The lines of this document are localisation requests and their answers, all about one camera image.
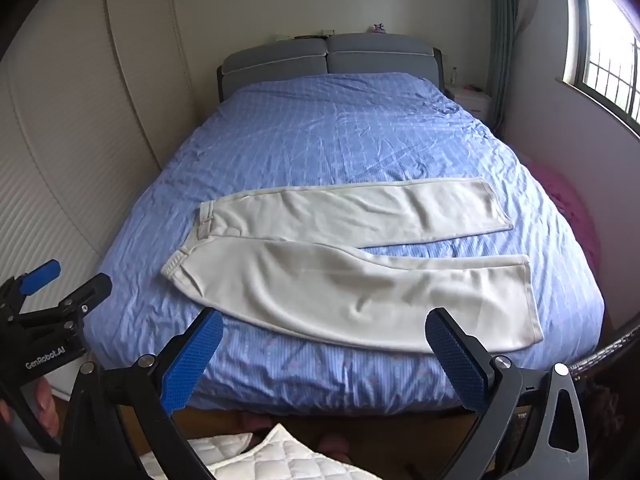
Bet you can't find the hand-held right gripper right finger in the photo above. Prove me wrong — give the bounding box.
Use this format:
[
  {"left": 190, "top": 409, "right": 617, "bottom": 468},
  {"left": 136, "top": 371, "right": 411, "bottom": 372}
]
[{"left": 425, "top": 307, "right": 591, "bottom": 480}]

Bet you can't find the person's left hand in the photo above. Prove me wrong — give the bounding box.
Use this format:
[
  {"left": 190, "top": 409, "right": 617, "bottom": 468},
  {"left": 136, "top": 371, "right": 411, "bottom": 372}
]
[{"left": 30, "top": 375, "right": 68, "bottom": 443}]

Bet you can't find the cream towel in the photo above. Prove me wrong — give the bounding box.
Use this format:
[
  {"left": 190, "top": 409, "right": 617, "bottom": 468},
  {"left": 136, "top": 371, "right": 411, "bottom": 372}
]
[{"left": 161, "top": 177, "right": 545, "bottom": 355}]

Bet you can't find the pink cushion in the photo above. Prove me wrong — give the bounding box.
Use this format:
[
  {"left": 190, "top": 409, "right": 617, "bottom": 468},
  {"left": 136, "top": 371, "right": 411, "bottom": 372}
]
[{"left": 520, "top": 157, "right": 601, "bottom": 281}]

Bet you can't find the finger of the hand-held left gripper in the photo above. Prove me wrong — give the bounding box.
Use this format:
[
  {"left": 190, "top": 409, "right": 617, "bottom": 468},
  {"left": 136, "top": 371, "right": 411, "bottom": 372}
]
[
  {"left": 11, "top": 272, "right": 113, "bottom": 335},
  {"left": 0, "top": 259, "right": 62, "bottom": 320}
]

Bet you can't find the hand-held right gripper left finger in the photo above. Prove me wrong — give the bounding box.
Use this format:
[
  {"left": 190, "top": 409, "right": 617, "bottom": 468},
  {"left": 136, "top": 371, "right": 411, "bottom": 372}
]
[{"left": 59, "top": 307, "right": 226, "bottom": 480}]

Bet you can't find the barred window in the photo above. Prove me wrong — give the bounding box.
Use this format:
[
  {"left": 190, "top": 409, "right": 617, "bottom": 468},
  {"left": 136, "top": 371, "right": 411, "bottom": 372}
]
[{"left": 562, "top": 0, "right": 640, "bottom": 138}]

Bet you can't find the green curtain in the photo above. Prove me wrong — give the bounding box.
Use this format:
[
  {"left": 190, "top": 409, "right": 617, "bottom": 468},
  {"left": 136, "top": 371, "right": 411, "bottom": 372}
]
[{"left": 487, "top": 0, "right": 521, "bottom": 133}]

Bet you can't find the grey padded headboard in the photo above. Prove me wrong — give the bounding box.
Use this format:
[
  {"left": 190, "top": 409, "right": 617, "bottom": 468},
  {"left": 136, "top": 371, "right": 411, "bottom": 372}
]
[{"left": 216, "top": 33, "right": 446, "bottom": 103}]

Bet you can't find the white quilted cloth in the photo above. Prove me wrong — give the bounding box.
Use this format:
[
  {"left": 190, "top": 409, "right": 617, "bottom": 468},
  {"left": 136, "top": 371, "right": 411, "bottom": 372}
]
[{"left": 137, "top": 422, "right": 381, "bottom": 480}]

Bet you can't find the blue floral striped duvet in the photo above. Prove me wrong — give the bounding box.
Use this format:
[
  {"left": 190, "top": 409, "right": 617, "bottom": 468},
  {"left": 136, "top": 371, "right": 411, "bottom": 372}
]
[{"left": 82, "top": 72, "right": 607, "bottom": 417}]

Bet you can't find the white louvered wardrobe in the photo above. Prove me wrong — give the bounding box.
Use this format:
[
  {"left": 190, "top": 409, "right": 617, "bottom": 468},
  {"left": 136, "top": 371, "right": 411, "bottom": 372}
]
[{"left": 0, "top": 0, "right": 211, "bottom": 396}]

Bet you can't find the white nightstand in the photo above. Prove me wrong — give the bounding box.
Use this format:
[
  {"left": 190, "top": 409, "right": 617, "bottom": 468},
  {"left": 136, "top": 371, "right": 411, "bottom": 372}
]
[{"left": 445, "top": 84, "right": 493, "bottom": 122}]

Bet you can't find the dark wicker chair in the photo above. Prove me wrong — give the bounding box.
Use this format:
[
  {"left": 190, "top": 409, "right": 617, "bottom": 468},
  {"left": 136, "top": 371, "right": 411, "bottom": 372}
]
[{"left": 567, "top": 325, "right": 640, "bottom": 480}]

